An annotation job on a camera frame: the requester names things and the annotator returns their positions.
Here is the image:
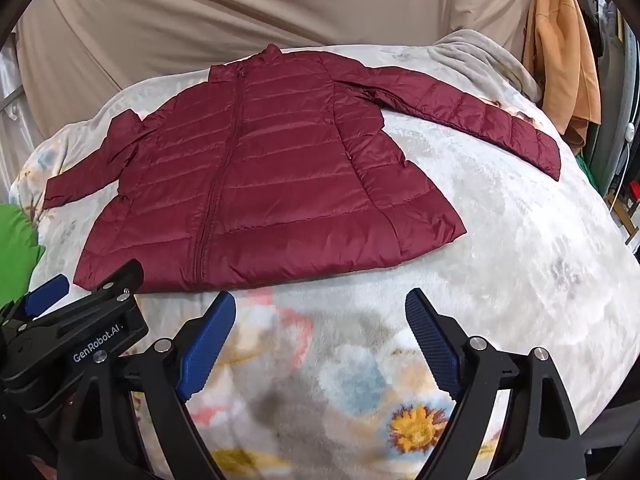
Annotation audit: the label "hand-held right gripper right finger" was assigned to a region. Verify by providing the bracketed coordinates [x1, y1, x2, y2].
[405, 287, 586, 480]

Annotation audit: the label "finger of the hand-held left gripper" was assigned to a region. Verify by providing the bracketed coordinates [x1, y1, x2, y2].
[22, 274, 70, 317]
[91, 259, 146, 307]

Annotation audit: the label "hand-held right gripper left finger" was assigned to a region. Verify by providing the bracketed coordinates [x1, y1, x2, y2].
[57, 291, 236, 480]

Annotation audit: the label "maroon puffer jacket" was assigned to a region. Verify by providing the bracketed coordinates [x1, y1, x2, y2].
[44, 44, 562, 293]

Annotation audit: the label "dark hanging clothes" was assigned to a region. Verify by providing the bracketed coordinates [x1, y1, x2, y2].
[570, 0, 621, 61]

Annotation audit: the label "green cloth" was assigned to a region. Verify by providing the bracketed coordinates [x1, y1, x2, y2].
[0, 203, 47, 307]

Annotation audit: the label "grey floral blanket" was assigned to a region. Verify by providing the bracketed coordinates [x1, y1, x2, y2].
[10, 30, 640, 480]

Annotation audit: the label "translucent plastic curtain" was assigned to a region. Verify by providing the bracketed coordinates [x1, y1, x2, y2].
[0, 35, 36, 201]

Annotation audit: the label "orange hanging garment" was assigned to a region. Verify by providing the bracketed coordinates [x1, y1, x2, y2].
[522, 0, 602, 148]

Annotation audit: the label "white cable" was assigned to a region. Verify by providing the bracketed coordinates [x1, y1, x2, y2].
[606, 120, 638, 216]

